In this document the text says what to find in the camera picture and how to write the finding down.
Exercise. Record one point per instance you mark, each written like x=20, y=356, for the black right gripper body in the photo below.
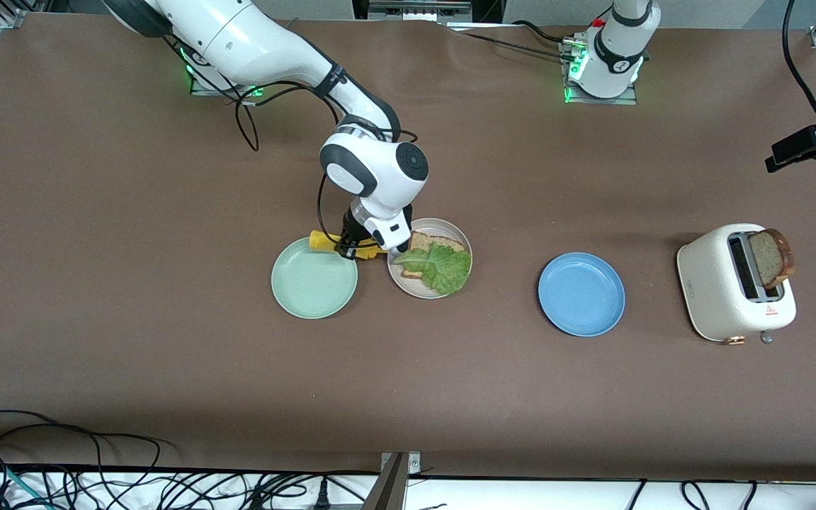
x=353, y=231

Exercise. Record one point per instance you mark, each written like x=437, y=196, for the yellow squeeze bottle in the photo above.
x=323, y=241

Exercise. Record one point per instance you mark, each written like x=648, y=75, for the brown bread slice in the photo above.
x=426, y=242
x=769, y=258

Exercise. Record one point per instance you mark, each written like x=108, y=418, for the green lettuce leaf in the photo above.
x=443, y=269

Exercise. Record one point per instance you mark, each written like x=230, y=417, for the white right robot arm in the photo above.
x=252, y=35

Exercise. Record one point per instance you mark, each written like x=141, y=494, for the mint green plate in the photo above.
x=314, y=283

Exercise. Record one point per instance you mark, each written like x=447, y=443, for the beige plate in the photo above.
x=408, y=283

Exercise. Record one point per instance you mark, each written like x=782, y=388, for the blue plate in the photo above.
x=581, y=295

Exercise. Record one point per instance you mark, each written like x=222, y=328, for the brown table cover sheet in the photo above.
x=408, y=397

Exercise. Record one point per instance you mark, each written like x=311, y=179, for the white toaster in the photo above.
x=709, y=290

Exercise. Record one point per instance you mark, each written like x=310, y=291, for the black equipment box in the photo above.
x=422, y=8

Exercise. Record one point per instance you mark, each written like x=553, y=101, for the black power plug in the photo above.
x=321, y=494

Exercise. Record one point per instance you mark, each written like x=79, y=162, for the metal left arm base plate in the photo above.
x=603, y=100

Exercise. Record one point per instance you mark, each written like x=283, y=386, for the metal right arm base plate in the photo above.
x=199, y=91

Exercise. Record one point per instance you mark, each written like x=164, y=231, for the grey metal bracket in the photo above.
x=387, y=489

